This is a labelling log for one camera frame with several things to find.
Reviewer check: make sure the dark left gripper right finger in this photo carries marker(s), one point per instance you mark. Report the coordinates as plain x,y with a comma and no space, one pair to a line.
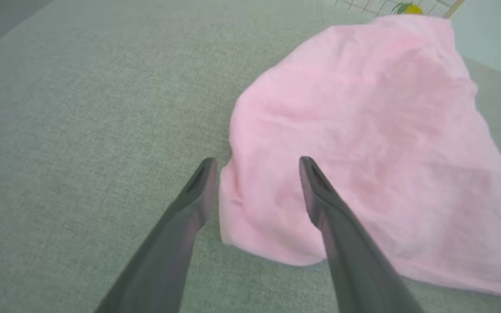
355,261

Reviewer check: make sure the grey fabric sofa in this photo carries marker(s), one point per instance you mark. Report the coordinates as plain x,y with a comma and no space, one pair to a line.
81,108

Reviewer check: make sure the lemon print screen panel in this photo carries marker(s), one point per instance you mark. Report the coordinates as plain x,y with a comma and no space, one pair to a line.
407,6

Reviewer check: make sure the pink cloth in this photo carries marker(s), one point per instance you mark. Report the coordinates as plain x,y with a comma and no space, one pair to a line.
363,152

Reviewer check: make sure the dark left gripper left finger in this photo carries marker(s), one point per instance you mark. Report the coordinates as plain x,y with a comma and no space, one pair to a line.
168,252

